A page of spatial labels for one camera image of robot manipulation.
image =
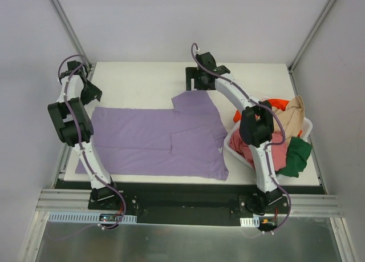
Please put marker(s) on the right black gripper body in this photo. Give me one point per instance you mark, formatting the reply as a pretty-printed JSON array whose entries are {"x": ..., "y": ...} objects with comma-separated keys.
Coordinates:
[{"x": 193, "y": 77}]

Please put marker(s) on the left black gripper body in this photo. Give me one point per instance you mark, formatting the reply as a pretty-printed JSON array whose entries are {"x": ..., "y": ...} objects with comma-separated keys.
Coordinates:
[{"x": 93, "y": 92}]

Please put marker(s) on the purple t shirt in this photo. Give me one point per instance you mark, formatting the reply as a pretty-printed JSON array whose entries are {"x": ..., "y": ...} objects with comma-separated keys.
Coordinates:
[{"x": 184, "y": 141}]

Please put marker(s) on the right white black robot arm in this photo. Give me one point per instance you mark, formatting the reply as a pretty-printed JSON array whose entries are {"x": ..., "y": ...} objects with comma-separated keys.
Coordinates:
[{"x": 257, "y": 119}]

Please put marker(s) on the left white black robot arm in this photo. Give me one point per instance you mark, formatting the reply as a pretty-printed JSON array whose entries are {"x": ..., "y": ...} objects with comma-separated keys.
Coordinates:
[{"x": 73, "y": 125}]

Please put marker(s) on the orange t shirt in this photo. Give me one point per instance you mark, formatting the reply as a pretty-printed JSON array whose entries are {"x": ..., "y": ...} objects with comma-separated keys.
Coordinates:
[{"x": 277, "y": 103}]

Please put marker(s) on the beige t shirt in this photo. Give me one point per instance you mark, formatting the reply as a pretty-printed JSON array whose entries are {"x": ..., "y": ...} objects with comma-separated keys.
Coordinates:
[{"x": 291, "y": 118}]

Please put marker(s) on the pink t shirt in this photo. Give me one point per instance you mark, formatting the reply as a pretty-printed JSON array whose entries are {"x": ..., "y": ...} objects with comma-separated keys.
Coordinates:
[{"x": 278, "y": 152}]

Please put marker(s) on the green t shirt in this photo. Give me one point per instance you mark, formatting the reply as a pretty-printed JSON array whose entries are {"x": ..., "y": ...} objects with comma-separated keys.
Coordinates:
[{"x": 297, "y": 155}]

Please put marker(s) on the left aluminium corner post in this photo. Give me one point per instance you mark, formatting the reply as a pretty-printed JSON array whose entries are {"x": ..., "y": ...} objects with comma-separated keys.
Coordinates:
[{"x": 69, "y": 30}]

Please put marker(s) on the aluminium corner post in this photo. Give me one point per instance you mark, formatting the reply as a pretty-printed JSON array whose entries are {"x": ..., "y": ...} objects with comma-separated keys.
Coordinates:
[
  {"x": 326, "y": 9},
  {"x": 69, "y": 30}
]

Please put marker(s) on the aluminium frame rail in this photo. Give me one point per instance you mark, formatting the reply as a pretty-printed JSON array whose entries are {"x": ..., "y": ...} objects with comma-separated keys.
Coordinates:
[{"x": 63, "y": 200}]

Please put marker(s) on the right aluminium corner post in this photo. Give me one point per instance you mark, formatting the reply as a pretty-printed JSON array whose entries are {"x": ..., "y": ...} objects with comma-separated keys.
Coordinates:
[{"x": 326, "y": 9}]

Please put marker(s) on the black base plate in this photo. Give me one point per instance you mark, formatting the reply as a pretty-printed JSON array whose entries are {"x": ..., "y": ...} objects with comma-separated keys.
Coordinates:
[{"x": 196, "y": 204}]

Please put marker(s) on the left white cable duct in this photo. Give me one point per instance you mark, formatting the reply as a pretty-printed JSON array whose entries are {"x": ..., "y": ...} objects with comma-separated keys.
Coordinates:
[{"x": 90, "y": 218}]

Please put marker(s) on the white cable duct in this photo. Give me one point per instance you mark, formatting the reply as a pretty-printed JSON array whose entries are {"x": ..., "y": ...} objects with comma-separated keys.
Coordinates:
[
  {"x": 250, "y": 222},
  {"x": 90, "y": 218}
]

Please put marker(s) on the right white cable duct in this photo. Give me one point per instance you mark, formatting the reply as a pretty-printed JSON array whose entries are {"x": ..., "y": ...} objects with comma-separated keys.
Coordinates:
[{"x": 250, "y": 222}]

